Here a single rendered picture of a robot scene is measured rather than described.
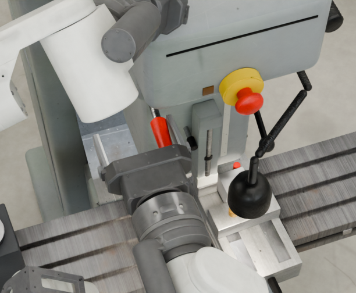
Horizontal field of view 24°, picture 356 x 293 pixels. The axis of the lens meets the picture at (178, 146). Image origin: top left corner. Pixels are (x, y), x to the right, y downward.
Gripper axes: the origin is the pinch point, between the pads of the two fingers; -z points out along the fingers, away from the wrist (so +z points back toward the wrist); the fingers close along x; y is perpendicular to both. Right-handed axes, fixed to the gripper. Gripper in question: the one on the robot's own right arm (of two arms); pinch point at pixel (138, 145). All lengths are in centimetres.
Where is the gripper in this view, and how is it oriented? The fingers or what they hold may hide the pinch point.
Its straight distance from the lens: 117.7
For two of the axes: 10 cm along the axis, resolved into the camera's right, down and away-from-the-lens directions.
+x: -9.5, 2.6, -1.8
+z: 3.2, 7.9, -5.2
